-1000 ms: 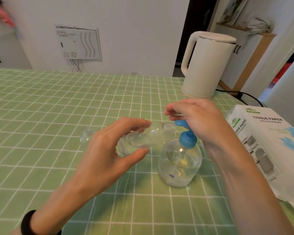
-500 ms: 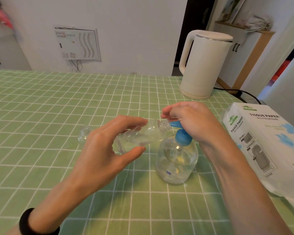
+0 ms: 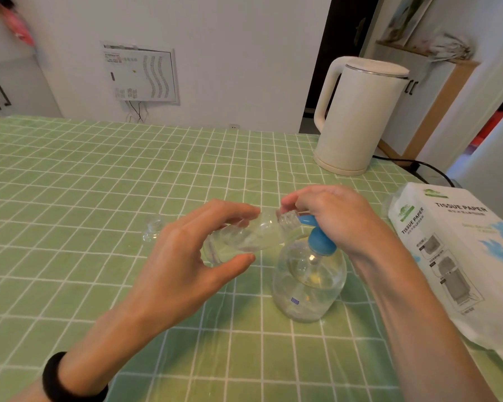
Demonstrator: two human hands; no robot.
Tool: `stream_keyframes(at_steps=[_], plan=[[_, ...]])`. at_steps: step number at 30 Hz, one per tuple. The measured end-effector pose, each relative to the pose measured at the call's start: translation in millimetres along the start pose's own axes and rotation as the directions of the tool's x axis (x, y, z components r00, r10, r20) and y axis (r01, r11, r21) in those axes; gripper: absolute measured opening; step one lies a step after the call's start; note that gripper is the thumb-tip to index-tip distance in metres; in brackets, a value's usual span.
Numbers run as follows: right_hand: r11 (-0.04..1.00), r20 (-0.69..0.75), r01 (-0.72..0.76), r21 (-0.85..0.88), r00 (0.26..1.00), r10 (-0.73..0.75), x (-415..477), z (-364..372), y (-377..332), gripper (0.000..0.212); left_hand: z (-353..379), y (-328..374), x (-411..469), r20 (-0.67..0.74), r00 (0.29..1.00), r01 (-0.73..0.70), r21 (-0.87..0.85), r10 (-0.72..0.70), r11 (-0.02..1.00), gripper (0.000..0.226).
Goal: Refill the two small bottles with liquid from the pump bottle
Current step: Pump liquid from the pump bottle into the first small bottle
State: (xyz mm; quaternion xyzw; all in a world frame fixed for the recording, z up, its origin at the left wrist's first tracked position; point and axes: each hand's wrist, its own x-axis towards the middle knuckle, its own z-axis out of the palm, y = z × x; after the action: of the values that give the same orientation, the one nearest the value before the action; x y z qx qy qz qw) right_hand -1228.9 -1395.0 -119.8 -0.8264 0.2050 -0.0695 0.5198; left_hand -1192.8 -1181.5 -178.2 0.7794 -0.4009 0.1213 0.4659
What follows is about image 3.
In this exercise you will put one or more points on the red object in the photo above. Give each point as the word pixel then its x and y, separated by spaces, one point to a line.
pixel 488 129

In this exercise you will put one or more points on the person's left hand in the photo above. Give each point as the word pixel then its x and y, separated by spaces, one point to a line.
pixel 176 280

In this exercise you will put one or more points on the person's right forearm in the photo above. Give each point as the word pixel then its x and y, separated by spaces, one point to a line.
pixel 423 334

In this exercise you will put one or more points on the white door wooden side cabinet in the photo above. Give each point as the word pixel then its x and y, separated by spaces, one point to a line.
pixel 413 108

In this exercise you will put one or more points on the pink hanging item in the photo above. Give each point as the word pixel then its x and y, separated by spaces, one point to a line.
pixel 19 27

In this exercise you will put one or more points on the white wall panel cover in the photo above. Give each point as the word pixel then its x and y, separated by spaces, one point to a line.
pixel 142 73

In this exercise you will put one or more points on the crumpled grey paper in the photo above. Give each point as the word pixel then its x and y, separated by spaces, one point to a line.
pixel 450 46

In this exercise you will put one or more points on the white tissue paper pack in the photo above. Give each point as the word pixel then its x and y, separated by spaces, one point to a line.
pixel 454 251

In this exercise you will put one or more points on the small clear plastic bottle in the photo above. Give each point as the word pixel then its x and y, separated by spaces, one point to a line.
pixel 151 230
pixel 251 236

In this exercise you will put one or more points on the person's left forearm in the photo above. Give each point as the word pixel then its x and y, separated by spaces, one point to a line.
pixel 100 355

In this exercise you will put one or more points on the green checked tablecloth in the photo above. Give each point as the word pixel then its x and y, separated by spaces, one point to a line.
pixel 67 247

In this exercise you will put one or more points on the cream electric kettle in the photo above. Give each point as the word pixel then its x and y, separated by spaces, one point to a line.
pixel 358 119

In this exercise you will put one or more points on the wooden top white cabinet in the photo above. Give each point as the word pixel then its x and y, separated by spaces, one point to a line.
pixel 16 85

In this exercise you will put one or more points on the black wrist band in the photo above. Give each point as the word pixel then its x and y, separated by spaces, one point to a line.
pixel 54 385

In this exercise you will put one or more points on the leaning framed picture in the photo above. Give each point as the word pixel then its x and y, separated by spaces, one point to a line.
pixel 407 18

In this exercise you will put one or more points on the person's right hand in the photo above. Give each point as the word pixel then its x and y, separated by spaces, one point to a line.
pixel 348 221

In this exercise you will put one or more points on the large clear bottle blue pump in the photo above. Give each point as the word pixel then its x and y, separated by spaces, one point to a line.
pixel 309 284

